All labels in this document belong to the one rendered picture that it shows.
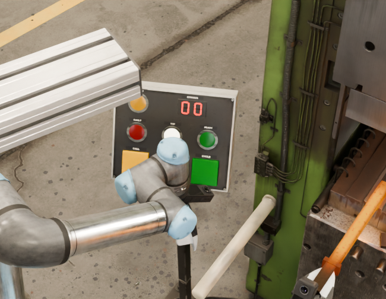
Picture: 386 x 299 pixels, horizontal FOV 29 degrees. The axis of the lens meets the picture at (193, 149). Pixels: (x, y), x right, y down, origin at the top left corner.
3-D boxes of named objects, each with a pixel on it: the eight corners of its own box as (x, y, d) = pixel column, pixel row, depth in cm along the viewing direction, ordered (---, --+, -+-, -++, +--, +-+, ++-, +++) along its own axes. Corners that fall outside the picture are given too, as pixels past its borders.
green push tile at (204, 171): (216, 186, 209) (218, 161, 207) (190, 183, 210) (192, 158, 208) (217, 184, 211) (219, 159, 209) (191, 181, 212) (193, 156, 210)
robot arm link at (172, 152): (147, 145, 178) (176, 129, 182) (149, 174, 186) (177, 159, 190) (167, 164, 174) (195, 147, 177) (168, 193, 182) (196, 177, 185)
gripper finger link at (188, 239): (179, 257, 198) (168, 226, 196) (198, 248, 200) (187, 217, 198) (183, 260, 195) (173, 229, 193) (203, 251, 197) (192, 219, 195)
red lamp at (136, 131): (140, 144, 209) (139, 133, 205) (127, 137, 210) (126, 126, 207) (146, 137, 210) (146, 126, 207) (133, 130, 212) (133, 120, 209)
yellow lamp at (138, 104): (142, 114, 206) (141, 103, 203) (128, 108, 208) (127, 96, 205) (148, 108, 208) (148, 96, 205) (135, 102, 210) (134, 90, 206)
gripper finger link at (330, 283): (329, 280, 189) (310, 305, 184) (332, 267, 185) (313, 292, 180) (340, 286, 188) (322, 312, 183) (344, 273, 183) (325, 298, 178)
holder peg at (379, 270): (382, 277, 203) (384, 272, 201) (373, 273, 204) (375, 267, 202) (388, 267, 205) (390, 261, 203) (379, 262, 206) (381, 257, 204)
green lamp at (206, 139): (211, 152, 206) (211, 140, 203) (197, 145, 208) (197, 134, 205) (217, 145, 208) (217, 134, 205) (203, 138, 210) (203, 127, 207)
